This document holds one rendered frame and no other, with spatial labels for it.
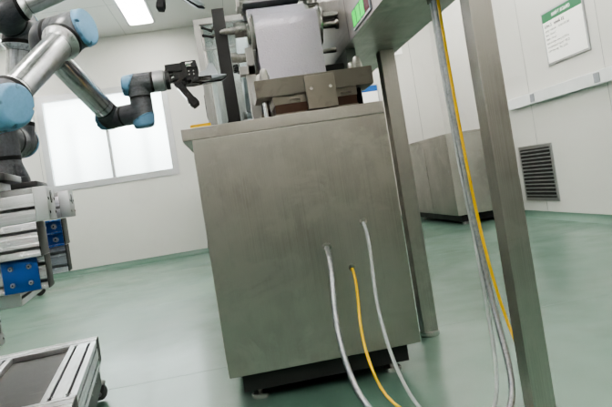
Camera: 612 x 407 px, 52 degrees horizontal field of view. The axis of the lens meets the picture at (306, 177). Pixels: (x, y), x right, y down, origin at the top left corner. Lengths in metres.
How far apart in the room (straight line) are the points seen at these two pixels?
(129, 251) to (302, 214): 6.04
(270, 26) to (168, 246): 5.78
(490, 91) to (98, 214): 6.74
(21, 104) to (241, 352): 0.98
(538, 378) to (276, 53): 1.37
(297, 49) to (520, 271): 1.15
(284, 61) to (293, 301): 0.86
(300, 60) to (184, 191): 5.64
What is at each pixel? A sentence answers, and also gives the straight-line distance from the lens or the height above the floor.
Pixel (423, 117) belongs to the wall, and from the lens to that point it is 8.25.
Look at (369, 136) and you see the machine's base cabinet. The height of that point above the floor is 0.79.
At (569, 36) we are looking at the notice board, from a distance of 5.49.
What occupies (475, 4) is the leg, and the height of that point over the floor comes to 1.05.
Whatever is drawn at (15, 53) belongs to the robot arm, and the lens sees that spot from 2.49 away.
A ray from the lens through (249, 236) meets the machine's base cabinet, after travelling 2.00.
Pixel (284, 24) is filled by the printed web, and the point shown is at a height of 1.25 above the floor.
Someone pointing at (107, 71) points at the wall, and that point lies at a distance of 8.10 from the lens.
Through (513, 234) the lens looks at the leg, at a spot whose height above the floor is 0.47.
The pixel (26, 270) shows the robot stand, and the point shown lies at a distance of 1.82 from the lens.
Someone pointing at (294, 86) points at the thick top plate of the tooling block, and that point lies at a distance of 2.10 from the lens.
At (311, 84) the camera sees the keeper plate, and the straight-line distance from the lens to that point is 2.08.
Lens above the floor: 0.68
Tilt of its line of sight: level
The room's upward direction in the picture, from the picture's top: 9 degrees counter-clockwise
